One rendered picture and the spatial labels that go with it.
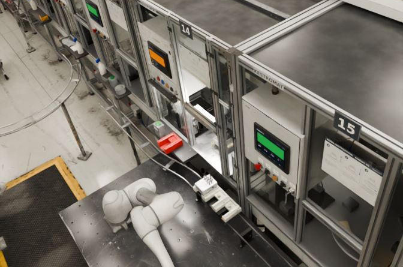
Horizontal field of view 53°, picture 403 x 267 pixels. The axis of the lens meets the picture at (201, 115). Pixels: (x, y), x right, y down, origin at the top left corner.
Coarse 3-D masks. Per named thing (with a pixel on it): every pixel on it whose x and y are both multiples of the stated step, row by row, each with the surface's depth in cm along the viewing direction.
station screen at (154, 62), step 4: (148, 48) 281; (156, 52) 273; (160, 56) 270; (152, 60) 285; (152, 64) 289; (156, 64) 283; (160, 64) 277; (164, 64) 271; (160, 68) 280; (164, 68) 274; (164, 72) 277
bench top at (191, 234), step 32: (160, 160) 338; (96, 192) 319; (160, 192) 312; (192, 192) 309; (96, 224) 296; (128, 224) 293; (192, 224) 287; (224, 224) 284; (96, 256) 276; (128, 256) 274; (192, 256) 268; (224, 256) 266; (256, 256) 265
